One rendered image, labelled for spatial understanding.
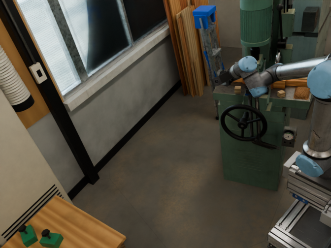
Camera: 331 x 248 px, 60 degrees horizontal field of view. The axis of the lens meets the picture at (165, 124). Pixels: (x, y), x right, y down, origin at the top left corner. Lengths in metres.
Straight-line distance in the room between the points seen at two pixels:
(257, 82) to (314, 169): 0.44
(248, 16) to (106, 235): 1.50
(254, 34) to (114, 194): 1.78
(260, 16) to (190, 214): 1.52
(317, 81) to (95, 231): 1.42
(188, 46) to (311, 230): 2.18
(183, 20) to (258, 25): 1.54
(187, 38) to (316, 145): 2.27
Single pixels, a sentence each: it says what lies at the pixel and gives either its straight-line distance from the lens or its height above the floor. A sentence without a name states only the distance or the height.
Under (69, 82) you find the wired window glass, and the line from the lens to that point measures 2.57.
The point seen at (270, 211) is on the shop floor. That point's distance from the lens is 2.41.
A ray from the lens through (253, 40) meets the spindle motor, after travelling 1.83.
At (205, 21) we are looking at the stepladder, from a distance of 2.70.
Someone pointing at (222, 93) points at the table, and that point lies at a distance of 1.97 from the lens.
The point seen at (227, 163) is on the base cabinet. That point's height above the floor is 0.22.
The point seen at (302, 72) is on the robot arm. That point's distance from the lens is 1.35.
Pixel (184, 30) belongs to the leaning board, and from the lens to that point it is 3.26.
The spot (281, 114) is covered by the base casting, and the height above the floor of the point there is 0.78.
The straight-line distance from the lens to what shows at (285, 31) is 2.06.
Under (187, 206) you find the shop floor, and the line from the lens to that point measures 2.44.
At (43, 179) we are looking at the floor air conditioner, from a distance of 2.16.
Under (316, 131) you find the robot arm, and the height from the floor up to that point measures 1.18.
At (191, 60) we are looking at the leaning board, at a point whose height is 0.49.
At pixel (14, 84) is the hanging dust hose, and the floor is 1.27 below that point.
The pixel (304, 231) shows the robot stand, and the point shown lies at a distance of 2.11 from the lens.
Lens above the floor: 1.99
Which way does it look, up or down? 38 degrees down
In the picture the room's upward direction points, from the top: 13 degrees counter-clockwise
